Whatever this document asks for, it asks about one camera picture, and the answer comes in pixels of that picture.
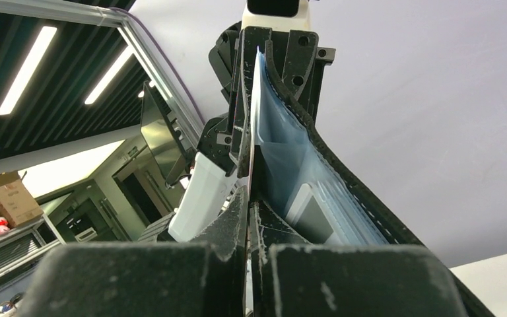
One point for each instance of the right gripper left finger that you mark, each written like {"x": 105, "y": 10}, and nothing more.
{"x": 202, "y": 277}

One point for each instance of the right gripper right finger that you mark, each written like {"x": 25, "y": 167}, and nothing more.
{"x": 292, "y": 277}

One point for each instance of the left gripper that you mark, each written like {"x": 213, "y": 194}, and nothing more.
{"x": 295, "y": 66}

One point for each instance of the black leather card holder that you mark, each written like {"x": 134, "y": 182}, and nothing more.
{"x": 289, "y": 155}

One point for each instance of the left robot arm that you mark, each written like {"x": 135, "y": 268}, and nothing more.
{"x": 215, "y": 171}

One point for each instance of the cardboard box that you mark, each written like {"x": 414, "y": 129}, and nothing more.
{"x": 17, "y": 204}

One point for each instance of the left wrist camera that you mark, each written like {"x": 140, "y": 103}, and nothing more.
{"x": 278, "y": 15}

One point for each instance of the wall monitor screen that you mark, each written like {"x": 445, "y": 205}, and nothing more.
{"x": 163, "y": 136}

